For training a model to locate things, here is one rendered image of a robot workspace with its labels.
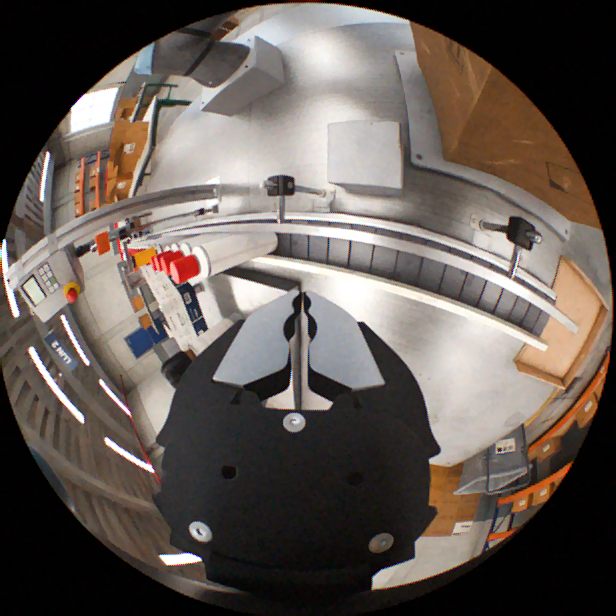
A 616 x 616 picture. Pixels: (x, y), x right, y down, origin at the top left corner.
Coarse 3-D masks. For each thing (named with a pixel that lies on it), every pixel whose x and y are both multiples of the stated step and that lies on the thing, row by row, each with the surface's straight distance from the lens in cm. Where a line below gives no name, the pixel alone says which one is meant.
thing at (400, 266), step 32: (224, 224) 49; (320, 224) 31; (288, 256) 36; (320, 256) 32; (352, 256) 30; (384, 256) 29; (416, 256) 28; (448, 288) 30; (480, 288) 32; (512, 320) 38; (544, 320) 43
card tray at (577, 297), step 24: (552, 288) 49; (576, 288) 57; (576, 312) 60; (600, 312) 73; (552, 336) 56; (576, 336) 66; (528, 360) 55; (552, 360) 63; (576, 360) 74; (552, 384) 65
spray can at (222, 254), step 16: (224, 240) 29; (240, 240) 30; (256, 240) 32; (272, 240) 35; (192, 256) 27; (208, 256) 26; (224, 256) 28; (240, 256) 30; (256, 256) 33; (176, 272) 25; (192, 272) 26; (208, 272) 27
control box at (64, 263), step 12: (60, 252) 54; (72, 252) 59; (60, 264) 55; (72, 264) 56; (24, 276) 58; (36, 276) 57; (60, 276) 57; (72, 276) 58; (60, 288) 60; (84, 288) 62; (48, 300) 62; (60, 300) 62; (36, 312) 65; (48, 312) 65
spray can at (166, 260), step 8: (224, 232) 36; (232, 232) 36; (240, 232) 37; (192, 240) 33; (200, 240) 32; (208, 240) 33; (184, 248) 31; (192, 248) 31; (168, 256) 31; (176, 256) 31; (184, 256) 31; (168, 264) 30; (168, 272) 30
